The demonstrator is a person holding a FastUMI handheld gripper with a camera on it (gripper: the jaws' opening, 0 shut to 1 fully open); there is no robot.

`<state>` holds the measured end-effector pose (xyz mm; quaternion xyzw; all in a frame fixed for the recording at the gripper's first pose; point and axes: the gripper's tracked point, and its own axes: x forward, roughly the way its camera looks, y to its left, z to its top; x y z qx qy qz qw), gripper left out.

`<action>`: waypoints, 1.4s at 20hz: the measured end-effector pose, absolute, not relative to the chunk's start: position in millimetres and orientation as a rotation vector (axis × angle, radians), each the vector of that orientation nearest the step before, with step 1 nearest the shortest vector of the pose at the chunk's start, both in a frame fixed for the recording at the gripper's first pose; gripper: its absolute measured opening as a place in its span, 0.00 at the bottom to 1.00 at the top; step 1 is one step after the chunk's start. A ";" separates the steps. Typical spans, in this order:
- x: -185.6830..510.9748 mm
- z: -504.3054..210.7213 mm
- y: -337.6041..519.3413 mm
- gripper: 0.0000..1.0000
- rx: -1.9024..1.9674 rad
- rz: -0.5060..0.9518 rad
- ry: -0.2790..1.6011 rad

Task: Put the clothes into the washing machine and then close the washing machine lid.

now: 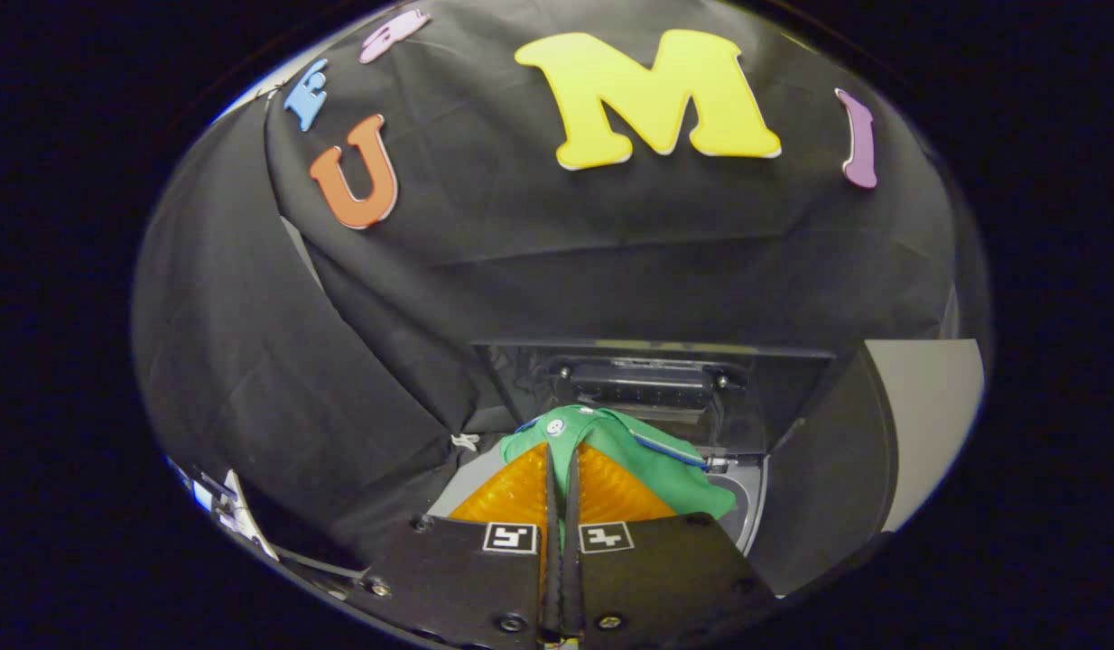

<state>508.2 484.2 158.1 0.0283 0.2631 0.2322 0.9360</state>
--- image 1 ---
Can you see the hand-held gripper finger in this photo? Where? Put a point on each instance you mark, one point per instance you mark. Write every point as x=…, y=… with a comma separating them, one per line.
x=551, y=560
x=572, y=560

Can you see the green polo shirt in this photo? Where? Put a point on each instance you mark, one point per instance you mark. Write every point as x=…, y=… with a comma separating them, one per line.
x=647, y=469

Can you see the grey washing machine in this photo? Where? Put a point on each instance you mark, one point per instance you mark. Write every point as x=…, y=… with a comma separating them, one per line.
x=747, y=515

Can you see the black backdrop cloth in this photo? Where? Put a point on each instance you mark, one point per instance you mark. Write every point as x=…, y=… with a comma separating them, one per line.
x=566, y=253

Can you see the beige cabinet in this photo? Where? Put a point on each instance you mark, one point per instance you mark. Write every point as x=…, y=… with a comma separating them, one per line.
x=927, y=406

